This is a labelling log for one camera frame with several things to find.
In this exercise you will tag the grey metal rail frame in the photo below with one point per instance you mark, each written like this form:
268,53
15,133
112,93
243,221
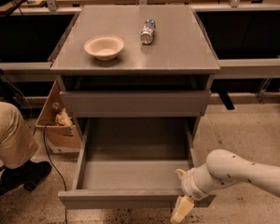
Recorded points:
252,67

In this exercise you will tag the grey drawer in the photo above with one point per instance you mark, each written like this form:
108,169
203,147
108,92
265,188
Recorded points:
135,96
130,163

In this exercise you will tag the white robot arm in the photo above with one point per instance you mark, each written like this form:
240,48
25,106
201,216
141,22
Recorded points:
221,170

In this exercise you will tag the grey top drawer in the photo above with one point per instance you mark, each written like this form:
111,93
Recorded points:
135,96

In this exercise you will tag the person leg beige trousers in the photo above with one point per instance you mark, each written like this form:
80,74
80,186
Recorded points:
17,144

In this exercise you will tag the wooden box with toys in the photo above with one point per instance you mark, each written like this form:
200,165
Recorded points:
59,138

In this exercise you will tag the black shoe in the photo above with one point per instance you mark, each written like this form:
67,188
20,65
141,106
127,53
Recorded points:
29,176

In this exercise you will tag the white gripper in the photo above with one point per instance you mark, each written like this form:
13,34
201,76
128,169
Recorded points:
188,184

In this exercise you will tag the grey drawer cabinet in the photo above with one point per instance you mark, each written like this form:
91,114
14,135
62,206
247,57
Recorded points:
138,65

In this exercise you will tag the white paper bowl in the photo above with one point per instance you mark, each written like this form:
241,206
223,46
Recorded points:
104,47

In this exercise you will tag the silver soda can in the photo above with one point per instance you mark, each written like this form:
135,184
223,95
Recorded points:
148,32

